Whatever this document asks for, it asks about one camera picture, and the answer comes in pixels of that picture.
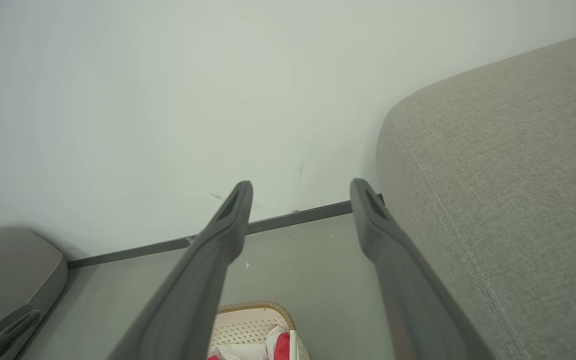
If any cream perforated laundry basket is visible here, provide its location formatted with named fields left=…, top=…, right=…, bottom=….
left=208, top=300, right=311, bottom=360

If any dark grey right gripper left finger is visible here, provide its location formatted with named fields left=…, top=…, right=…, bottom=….
left=108, top=180, right=254, bottom=360

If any dark wall baseboard strip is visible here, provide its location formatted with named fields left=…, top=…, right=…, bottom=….
left=67, top=193, right=385, bottom=270

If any white and red garment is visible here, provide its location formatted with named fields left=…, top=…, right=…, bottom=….
left=208, top=325, right=289, bottom=360

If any grey fabric sofa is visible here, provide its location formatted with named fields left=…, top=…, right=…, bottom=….
left=375, top=27, right=576, bottom=360

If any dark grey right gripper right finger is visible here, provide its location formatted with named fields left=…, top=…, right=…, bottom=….
left=349, top=178, right=497, bottom=360

